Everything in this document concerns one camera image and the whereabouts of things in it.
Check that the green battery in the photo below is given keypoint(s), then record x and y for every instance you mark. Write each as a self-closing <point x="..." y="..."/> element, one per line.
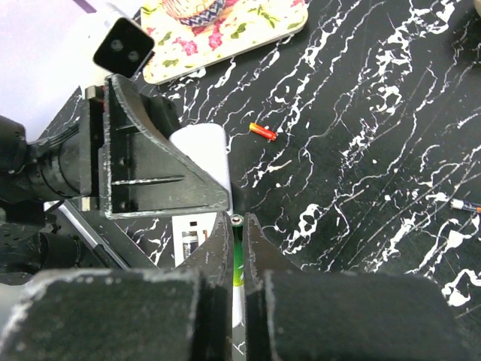
<point x="237" y="222"/>

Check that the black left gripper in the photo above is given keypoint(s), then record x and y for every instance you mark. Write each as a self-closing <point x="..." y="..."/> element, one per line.
<point x="118" y="156"/>

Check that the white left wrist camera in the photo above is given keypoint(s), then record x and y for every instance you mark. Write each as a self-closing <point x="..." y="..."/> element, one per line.
<point x="125" y="48"/>

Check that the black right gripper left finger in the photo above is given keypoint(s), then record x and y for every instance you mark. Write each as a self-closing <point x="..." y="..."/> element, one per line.
<point x="137" y="314"/>

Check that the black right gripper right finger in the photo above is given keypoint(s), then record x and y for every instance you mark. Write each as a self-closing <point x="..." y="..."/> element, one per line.
<point x="296" y="315"/>

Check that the red battery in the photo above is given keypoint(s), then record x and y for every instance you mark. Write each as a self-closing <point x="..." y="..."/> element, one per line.
<point x="262" y="131"/>

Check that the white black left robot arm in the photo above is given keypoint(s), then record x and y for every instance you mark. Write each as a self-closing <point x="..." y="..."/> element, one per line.
<point x="38" y="235"/>

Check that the floral rectangular tray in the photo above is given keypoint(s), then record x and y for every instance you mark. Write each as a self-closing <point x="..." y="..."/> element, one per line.
<point x="242" y="26"/>

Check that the pink patterned glass bowl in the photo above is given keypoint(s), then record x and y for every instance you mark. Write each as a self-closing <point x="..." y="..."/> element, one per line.
<point x="193" y="13"/>

